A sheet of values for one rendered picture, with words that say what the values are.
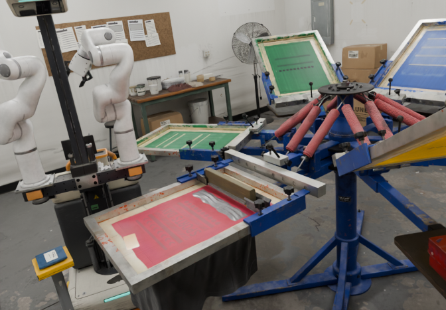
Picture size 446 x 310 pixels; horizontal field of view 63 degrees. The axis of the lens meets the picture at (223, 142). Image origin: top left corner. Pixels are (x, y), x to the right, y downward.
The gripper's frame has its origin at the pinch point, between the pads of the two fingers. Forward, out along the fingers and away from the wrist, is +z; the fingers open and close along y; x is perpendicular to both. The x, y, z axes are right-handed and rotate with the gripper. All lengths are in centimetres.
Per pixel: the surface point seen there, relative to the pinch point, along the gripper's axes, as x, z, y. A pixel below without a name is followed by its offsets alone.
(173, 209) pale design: 37, 14, -82
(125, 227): 51, 26, -68
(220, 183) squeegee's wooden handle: 27, -4, -94
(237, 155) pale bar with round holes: -2, -11, -97
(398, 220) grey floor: -104, -2, -247
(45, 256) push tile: 73, 40, -49
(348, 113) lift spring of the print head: -3, -61, -132
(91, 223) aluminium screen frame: 53, 31, -54
